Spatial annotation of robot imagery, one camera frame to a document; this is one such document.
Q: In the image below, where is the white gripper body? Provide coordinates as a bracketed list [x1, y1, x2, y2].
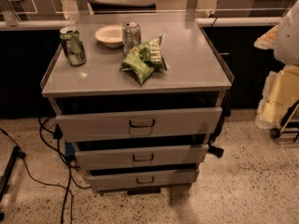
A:
[255, 65, 299, 129]

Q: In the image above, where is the clear acrylic barrier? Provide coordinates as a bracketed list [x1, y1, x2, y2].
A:
[8, 0, 296, 26]

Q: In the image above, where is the grey drawer cabinet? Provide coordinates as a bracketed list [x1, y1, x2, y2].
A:
[42, 12, 234, 178]

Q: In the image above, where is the black floor cable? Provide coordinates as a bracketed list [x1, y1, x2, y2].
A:
[0, 115, 92, 224]

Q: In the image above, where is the black stand leg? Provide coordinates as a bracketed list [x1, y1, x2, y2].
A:
[0, 147, 25, 201]

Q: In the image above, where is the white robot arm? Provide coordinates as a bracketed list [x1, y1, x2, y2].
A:
[254, 1, 299, 129]

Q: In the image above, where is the wheeled cart base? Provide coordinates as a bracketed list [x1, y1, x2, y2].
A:
[270, 100, 299, 142]

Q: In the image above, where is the green chip bag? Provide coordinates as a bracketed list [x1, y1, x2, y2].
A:
[120, 35, 168, 85]

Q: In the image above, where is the silver soda can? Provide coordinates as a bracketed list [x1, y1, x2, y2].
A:
[122, 21, 141, 54]

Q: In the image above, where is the grey top drawer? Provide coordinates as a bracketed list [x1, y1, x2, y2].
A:
[56, 107, 221, 142]

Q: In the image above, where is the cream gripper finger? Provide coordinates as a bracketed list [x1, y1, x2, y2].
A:
[254, 25, 278, 49]

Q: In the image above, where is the green soda can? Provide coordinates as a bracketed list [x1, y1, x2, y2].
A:
[60, 26, 86, 66]

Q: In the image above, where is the white bowl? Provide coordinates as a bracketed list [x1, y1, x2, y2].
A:
[95, 25, 122, 49]

